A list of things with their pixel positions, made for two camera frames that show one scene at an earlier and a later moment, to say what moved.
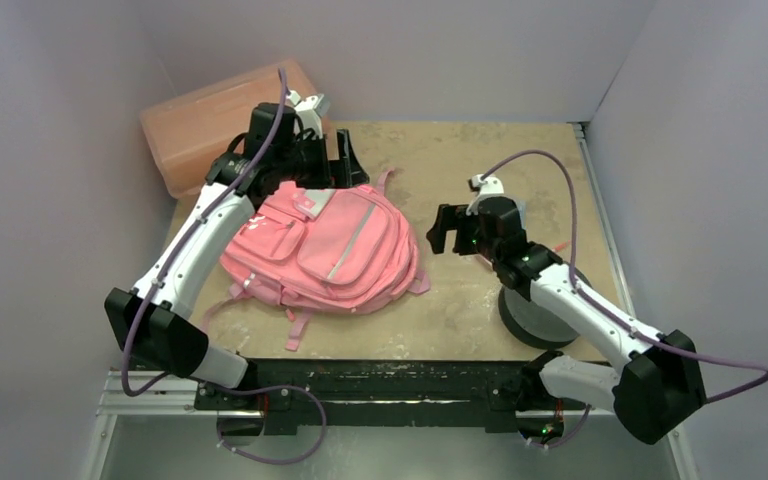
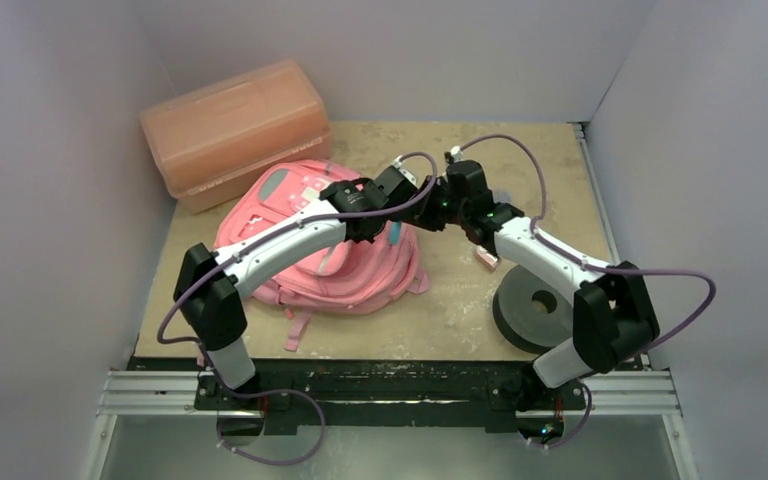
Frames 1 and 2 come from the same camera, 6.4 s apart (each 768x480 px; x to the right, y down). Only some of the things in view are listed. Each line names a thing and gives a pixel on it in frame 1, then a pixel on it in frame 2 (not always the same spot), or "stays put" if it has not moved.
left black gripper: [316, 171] → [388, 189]
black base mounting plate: [383, 392] stays put
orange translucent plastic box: [185, 134] stays put
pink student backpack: [317, 249] stays put
